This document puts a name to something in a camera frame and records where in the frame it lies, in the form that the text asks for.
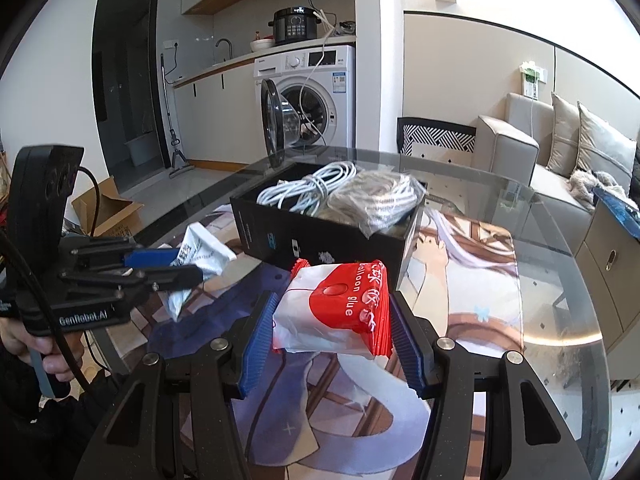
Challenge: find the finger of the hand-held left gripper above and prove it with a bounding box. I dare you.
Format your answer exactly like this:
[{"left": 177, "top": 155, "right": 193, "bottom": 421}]
[
  {"left": 64, "top": 237, "right": 183, "bottom": 270},
  {"left": 59, "top": 265, "right": 205, "bottom": 297}
]

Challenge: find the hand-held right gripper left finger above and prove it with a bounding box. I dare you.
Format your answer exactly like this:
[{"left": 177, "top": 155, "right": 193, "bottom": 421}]
[{"left": 87, "top": 290, "right": 281, "bottom": 480}]

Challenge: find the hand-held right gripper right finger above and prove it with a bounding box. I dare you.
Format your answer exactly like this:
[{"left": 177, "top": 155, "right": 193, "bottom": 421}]
[{"left": 389, "top": 292, "right": 593, "bottom": 480}]

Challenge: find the white printed plastic bag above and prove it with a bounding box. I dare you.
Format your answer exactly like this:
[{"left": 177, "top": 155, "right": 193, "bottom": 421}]
[{"left": 167, "top": 224, "right": 238, "bottom": 321}]

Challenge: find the red and white packet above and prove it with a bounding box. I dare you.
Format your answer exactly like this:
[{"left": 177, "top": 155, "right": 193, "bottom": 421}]
[{"left": 271, "top": 258, "right": 393, "bottom": 361}]

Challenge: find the black cardboard box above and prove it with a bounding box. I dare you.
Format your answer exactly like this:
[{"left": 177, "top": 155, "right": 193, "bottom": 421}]
[{"left": 230, "top": 160, "right": 426, "bottom": 291}]

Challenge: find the bagged white cable bundle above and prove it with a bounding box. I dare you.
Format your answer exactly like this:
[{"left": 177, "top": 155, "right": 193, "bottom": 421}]
[{"left": 320, "top": 169, "right": 426, "bottom": 240}]

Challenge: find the white cable coil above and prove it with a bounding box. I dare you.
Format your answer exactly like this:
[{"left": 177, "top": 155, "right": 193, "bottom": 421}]
[{"left": 256, "top": 160, "right": 358, "bottom": 218}]

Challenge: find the person's left forearm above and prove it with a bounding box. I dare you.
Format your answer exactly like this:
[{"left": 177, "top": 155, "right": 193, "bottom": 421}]
[{"left": 0, "top": 370, "right": 126, "bottom": 480}]

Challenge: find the person's left hand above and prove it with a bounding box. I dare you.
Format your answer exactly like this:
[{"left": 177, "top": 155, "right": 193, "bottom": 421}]
[{"left": 0, "top": 317, "right": 86, "bottom": 386}]

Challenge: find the open cardboard box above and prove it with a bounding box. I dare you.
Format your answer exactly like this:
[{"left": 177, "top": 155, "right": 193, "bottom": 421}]
[{"left": 71, "top": 176, "right": 146, "bottom": 241}]

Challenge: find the printed table mat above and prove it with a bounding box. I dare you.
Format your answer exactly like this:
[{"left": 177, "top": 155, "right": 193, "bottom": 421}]
[{"left": 145, "top": 205, "right": 526, "bottom": 466}]

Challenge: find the white plastic bin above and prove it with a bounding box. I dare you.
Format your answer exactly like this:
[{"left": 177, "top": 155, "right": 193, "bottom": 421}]
[{"left": 124, "top": 132, "right": 157, "bottom": 168}]

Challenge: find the flat mop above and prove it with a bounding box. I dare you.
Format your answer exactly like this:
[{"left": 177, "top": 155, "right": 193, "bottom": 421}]
[{"left": 160, "top": 52, "right": 193, "bottom": 180}]

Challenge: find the black framed glass door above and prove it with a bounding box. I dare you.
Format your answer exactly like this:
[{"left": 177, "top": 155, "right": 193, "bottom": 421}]
[{"left": 91, "top": 0, "right": 166, "bottom": 176}]

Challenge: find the white kitchen counter cabinet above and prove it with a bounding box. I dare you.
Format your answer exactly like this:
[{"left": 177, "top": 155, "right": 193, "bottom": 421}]
[{"left": 172, "top": 55, "right": 258, "bottom": 166}]

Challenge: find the chair with patterned back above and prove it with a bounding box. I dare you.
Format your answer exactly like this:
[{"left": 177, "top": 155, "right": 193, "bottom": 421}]
[{"left": 396, "top": 116, "right": 478, "bottom": 158}]

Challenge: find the grey side cabinet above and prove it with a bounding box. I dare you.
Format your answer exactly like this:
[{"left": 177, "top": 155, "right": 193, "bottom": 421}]
[{"left": 572, "top": 200, "right": 640, "bottom": 381}]

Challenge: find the beige sofa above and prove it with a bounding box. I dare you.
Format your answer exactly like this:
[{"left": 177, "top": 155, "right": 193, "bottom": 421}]
[{"left": 472, "top": 91, "right": 640, "bottom": 231}]

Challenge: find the white washing machine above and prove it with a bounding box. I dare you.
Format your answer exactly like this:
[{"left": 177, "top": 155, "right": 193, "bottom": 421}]
[{"left": 252, "top": 45, "right": 357, "bottom": 161}]

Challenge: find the grey furry throw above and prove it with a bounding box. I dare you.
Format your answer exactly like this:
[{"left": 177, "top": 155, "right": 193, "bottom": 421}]
[{"left": 567, "top": 169, "right": 628, "bottom": 206}]

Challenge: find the blue flat package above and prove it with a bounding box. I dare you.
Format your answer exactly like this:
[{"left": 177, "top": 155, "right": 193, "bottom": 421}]
[{"left": 592, "top": 185, "right": 640, "bottom": 221}]

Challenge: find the grey sofa pillow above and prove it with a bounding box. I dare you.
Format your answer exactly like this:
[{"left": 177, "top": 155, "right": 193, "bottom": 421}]
[
  {"left": 545, "top": 91, "right": 583, "bottom": 178},
  {"left": 575, "top": 101, "right": 638, "bottom": 191}
]

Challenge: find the black pressure cooker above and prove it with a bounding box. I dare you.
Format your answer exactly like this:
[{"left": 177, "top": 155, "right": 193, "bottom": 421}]
[{"left": 270, "top": 7, "right": 326, "bottom": 47}]

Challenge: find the white power cable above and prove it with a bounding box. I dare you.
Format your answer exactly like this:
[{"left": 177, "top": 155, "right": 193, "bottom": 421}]
[{"left": 297, "top": 10, "right": 336, "bottom": 151}]

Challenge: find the white green wall device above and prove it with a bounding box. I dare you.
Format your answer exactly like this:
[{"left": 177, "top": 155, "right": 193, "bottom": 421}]
[{"left": 517, "top": 61, "right": 548, "bottom": 98}]

